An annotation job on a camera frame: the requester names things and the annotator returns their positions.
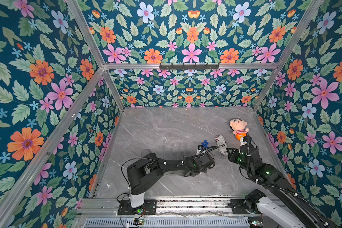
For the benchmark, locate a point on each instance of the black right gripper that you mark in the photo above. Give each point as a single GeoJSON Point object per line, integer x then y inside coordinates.
{"type": "Point", "coordinates": [247, 145]}

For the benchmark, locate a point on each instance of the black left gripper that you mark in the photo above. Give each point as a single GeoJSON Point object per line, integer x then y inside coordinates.
{"type": "Point", "coordinates": [205, 170]}

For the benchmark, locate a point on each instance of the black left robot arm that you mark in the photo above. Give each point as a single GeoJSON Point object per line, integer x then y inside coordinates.
{"type": "Point", "coordinates": [145, 172]}

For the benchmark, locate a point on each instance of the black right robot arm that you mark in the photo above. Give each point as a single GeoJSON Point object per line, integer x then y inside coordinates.
{"type": "Point", "coordinates": [301, 213]}

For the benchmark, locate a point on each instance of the plush doll orange pants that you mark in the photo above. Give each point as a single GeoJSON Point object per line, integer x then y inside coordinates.
{"type": "Point", "coordinates": [239, 128]}

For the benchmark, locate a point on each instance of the white ventilation grille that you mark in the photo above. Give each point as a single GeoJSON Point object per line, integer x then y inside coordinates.
{"type": "Point", "coordinates": [168, 222]}

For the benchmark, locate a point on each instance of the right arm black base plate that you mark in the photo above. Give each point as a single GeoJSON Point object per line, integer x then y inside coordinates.
{"type": "Point", "coordinates": [243, 206]}

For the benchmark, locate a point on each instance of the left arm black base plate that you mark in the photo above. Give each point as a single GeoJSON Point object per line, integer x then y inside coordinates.
{"type": "Point", "coordinates": [148, 208]}

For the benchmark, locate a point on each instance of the metal hook rail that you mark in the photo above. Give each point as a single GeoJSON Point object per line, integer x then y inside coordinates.
{"type": "Point", "coordinates": [192, 66]}

